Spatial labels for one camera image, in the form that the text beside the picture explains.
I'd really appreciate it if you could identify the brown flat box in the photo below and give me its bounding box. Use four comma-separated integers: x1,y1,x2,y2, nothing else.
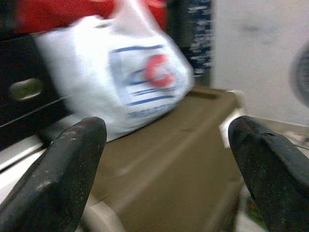
82,87,246,232

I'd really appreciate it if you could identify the grey round fan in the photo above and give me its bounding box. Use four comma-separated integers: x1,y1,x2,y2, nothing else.
289,43,309,108

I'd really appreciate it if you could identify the white printed plastic bag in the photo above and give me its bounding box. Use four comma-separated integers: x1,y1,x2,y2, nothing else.
36,0,195,143

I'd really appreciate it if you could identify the red bag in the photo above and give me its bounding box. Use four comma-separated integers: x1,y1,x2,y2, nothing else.
14,0,169,34

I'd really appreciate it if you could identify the black storage box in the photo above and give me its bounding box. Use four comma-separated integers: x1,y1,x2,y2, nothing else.
0,33,73,150

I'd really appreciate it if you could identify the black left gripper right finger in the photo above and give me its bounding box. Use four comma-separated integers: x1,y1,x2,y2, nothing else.
228,115,309,232

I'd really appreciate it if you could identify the dark blue patterned cloth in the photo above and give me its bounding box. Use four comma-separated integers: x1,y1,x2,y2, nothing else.
168,0,214,78

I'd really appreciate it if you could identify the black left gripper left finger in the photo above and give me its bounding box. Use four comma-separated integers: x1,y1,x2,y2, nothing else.
0,116,108,232

